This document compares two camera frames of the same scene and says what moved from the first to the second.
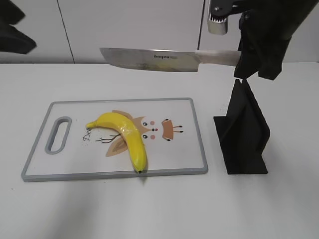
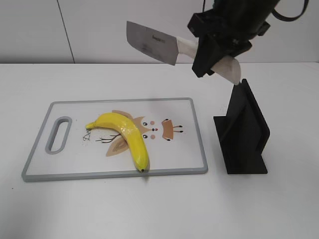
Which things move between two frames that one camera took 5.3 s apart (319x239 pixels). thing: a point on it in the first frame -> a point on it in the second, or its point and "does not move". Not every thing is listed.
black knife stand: [243, 133] does not move
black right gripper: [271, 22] -> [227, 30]
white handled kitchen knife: [172, 59] -> [167, 48]
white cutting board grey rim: [65, 148] does not move
